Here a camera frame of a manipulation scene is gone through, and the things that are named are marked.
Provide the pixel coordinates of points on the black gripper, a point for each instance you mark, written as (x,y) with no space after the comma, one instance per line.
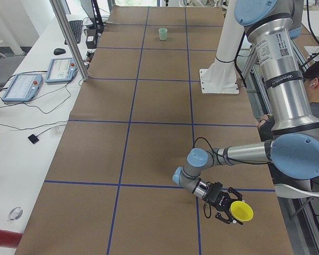
(219,204)

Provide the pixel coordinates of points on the blue teach pendant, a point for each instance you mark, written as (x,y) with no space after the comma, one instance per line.
(23,88)
(61,70)

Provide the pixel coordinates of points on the green plastic cup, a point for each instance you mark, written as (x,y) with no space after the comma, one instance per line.
(162,34)

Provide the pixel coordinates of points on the near blue teach pendant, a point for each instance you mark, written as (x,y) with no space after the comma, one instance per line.
(23,88)

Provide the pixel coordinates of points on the far blue teach pendant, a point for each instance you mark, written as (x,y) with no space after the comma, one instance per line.
(61,70)

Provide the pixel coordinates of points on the red cylinder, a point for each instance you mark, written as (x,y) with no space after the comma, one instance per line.
(9,239)

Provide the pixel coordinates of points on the small black square pad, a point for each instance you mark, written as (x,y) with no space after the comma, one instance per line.
(33,138)

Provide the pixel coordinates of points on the black computer mouse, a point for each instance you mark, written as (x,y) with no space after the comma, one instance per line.
(59,51)

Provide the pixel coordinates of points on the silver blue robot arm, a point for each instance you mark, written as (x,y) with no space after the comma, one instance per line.
(294,147)

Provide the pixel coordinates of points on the black keyboard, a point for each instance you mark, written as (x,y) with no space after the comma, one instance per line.
(76,28)

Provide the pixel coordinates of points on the aluminium frame post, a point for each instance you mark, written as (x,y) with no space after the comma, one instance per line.
(59,12)

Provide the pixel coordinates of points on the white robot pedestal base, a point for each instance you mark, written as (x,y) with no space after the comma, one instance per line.
(220,77)

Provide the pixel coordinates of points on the black small box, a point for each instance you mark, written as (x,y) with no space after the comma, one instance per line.
(91,38)

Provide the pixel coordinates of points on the yellow plastic cup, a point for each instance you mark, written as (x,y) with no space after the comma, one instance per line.
(241,212)

